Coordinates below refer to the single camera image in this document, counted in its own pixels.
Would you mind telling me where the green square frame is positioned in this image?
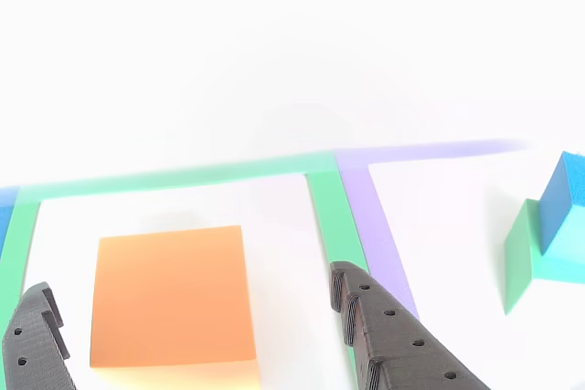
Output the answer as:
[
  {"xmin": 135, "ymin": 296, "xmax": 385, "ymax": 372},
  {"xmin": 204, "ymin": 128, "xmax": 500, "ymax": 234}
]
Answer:
[{"xmin": 0, "ymin": 152, "xmax": 371, "ymax": 390}]

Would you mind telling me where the blue square frame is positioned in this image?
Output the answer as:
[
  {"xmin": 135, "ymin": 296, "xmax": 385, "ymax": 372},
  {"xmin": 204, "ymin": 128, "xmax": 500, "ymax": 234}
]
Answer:
[{"xmin": 0, "ymin": 186, "xmax": 22, "ymax": 257}]

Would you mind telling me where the green block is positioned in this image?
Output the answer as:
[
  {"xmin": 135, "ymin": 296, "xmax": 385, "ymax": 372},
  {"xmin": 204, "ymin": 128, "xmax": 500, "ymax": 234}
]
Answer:
[{"xmin": 504, "ymin": 197, "xmax": 585, "ymax": 317}]

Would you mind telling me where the purple square frame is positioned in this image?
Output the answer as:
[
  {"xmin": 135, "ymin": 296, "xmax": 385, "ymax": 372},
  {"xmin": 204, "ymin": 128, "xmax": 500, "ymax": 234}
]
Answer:
[{"xmin": 335, "ymin": 137, "xmax": 545, "ymax": 322}]

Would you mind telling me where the small blue block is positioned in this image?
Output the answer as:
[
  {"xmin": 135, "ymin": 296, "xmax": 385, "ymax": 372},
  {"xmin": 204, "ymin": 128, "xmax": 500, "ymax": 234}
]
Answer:
[{"xmin": 538, "ymin": 151, "xmax": 585, "ymax": 258}]

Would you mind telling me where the orange block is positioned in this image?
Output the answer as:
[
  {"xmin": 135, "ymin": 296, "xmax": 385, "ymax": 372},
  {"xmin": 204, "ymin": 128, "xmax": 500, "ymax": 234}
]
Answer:
[{"xmin": 89, "ymin": 224, "xmax": 262, "ymax": 390}]

